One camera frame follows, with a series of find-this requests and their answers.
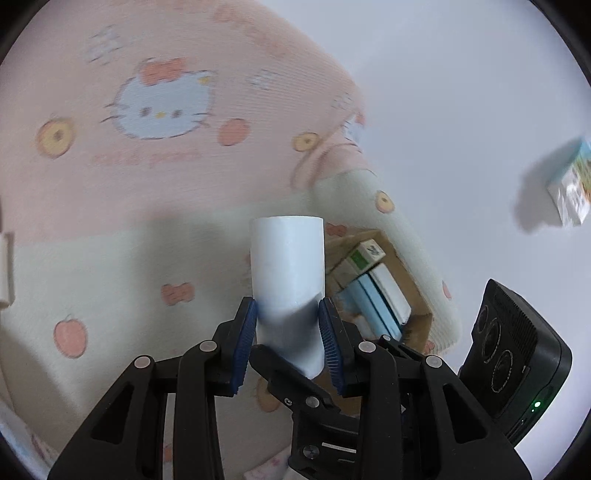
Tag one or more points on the brown cardboard box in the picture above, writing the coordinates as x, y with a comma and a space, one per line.
418, 330

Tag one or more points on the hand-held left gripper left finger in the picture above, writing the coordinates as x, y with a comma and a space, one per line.
244, 350

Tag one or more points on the light blue pack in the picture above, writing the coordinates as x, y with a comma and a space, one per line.
360, 304
381, 302

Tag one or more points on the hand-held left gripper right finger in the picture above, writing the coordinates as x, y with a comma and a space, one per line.
331, 350

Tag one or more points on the white paper roll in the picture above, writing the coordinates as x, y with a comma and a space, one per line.
286, 263
5, 267

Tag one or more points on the colourful snack packet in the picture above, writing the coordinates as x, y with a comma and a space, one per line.
572, 189

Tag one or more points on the pink cream printed blanket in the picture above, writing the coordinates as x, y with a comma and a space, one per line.
138, 194

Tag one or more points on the white pack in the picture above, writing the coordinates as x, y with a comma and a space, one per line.
392, 290

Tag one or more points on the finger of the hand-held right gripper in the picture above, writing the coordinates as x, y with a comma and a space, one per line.
399, 348
286, 378

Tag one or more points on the green white carton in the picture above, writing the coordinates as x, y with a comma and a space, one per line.
367, 254

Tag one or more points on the beige carton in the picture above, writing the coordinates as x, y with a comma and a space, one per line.
344, 272

